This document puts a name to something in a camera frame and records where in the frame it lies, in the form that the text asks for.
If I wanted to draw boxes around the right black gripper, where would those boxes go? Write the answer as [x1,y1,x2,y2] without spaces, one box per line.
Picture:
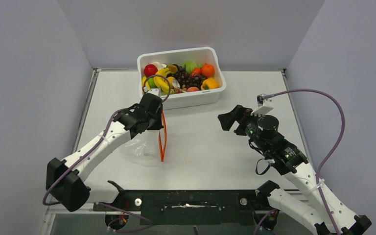
[218,105,269,153]

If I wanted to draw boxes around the clear orange-zip bag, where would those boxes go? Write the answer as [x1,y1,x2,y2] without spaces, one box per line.
[122,111,167,162]

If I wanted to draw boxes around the yellow toy banana bunch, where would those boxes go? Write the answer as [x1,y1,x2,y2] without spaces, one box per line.
[153,68,170,93]

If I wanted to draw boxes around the yellow toy bell pepper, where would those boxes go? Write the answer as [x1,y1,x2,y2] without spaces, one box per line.
[201,77,219,90]

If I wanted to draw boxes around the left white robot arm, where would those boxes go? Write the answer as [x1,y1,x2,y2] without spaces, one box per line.
[43,92,165,212]

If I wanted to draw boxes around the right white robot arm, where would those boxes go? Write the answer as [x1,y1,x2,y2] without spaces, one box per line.
[218,105,372,235]

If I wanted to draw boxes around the white plastic food bin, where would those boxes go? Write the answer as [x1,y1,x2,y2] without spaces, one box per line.
[137,47,227,110]

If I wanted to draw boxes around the single yellow toy banana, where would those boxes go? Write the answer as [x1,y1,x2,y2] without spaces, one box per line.
[142,76,150,93]

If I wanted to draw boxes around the white toy mushroom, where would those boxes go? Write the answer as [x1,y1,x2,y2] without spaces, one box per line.
[171,79,181,88]

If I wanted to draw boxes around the yellow toy lemon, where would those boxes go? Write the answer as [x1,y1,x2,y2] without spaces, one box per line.
[166,76,175,85]

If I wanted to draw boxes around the red toy apple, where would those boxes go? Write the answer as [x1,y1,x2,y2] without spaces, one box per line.
[143,64,158,77]

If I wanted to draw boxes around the toy peach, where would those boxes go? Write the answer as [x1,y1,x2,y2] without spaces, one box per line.
[187,87,200,93]

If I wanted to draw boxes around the white toy garlic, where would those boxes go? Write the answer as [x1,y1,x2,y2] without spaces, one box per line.
[151,62,165,70]

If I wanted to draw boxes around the dark purple toy grapes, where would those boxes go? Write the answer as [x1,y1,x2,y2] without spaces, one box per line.
[173,66,207,89]

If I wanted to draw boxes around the orange toy tangerine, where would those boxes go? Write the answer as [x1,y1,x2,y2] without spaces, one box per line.
[201,63,215,78]

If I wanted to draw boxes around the toy carrot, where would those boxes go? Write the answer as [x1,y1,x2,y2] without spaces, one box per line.
[191,68,201,76]

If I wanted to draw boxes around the green toy cabbage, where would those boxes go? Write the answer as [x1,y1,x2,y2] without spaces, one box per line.
[182,61,197,74]

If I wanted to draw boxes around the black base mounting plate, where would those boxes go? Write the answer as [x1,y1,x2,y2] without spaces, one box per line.
[93,182,279,234]

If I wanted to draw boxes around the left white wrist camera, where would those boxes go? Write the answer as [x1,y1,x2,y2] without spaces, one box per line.
[142,86,162,97]

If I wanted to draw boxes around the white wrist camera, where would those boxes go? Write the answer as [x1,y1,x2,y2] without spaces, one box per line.
[142,86,162,97]
[251,94,274,117]

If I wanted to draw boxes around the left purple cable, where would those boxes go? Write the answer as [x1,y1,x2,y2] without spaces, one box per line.
[42,74,172,206]

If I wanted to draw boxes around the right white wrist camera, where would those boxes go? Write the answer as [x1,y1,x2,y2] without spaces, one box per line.
[251,94,274,117]

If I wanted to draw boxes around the aluminium table frame rail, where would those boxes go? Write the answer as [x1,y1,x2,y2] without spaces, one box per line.
[39,68,101,235]

